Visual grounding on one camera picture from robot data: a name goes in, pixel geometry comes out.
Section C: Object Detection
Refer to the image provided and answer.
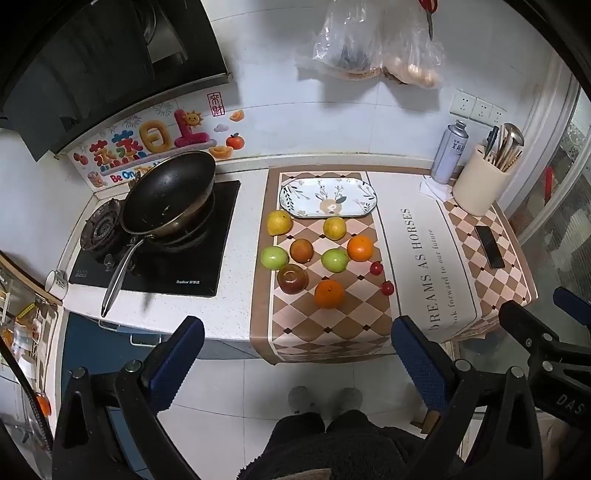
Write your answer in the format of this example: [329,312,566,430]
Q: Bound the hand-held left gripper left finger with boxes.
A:
[53,316,206,480]

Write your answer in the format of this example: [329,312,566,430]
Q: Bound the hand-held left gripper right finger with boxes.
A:
[392,316,541,480]

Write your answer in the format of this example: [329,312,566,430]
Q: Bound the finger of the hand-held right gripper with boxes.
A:
[553,286,591,324]
[499,300,573,365]

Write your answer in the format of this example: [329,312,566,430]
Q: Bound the orange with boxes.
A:
[314,279,346,309]
[346,235,374,262]

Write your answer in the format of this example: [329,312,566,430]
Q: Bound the green apple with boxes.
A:
[321,248,350,273]
[261,246,288,271]

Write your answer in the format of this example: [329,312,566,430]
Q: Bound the dark red apple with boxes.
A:
[276,263,309,295]

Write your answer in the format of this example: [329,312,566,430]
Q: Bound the small bumpy yellow citrus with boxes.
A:
[322,216,347,241]

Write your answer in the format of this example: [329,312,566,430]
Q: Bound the brown round fruit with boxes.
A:
[289,237,315,263]

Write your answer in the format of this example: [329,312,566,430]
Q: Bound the large yellow lemon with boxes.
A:
[267,210,293,237]

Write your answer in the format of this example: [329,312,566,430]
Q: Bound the floral ceramic plate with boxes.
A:
[278,178,378,219]

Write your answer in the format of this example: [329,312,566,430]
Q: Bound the grey slipper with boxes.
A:
[332,387,364,414]
[287,386,322,416]

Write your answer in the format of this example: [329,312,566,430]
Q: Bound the black smartphone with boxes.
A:
[475,225,506,270]

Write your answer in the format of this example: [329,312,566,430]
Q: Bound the frosted glass door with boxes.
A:
[508,69,591,305]

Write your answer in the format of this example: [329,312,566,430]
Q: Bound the black gas stove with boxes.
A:
[68,180,242,297]

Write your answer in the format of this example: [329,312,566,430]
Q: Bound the checkered table mat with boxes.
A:
[249,167,539,365]

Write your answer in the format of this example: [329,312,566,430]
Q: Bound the person's dark fuzzy pants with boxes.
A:
[238,410,462,480]

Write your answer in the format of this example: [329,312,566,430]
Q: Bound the white mug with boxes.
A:
[45,270,70,301]

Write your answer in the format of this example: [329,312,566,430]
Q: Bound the cream utensil holder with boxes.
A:
[451,144,520,217]

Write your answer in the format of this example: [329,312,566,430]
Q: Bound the cluttered storage shelf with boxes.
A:
[0,251,63,462]

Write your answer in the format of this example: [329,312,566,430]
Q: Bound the white folded paper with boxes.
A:
[419,178,455,202]

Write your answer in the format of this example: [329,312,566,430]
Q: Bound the bunch of kitchen utensils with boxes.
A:
[485,122,526,172]

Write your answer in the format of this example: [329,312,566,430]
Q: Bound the silver spray can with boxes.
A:
[431,121,468,184]

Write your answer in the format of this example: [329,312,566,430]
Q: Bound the clear plastic bag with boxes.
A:
[295,0,385,82]
[379,0,444,89]

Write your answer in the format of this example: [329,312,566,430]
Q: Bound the black range hood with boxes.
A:
[0,0,230,160]

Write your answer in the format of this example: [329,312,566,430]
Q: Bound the black wok with metal handle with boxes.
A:
[100,151,217,318]

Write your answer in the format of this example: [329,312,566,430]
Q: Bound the white wall socket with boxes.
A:
[450,89,507,126]

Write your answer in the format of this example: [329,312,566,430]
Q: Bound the colourful festive wall sticker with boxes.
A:
[69,92,245,190]

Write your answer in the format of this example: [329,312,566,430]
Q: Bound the red-handled scissors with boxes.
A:
[418,0,439,41]

